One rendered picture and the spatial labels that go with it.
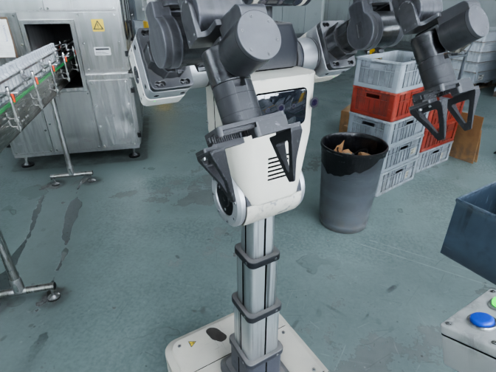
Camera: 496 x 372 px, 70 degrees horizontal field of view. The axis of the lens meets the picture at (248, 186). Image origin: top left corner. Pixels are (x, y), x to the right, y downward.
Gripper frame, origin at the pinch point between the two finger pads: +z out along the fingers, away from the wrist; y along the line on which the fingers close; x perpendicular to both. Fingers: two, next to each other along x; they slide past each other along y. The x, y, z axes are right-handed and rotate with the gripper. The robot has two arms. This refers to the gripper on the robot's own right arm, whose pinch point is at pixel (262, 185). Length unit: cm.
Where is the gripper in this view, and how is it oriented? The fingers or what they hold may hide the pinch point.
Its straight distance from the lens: 50.2
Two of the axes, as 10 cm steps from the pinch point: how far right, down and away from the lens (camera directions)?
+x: -3.8, 0.5, 9.2
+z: 2.9, 9.5, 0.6
